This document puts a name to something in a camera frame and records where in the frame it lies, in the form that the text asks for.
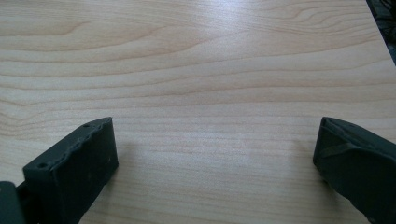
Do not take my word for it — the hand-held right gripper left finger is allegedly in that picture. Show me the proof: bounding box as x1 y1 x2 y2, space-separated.
16 116 120 224

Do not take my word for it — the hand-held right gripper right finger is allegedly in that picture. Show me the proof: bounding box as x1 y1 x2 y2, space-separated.
312 116 396 224

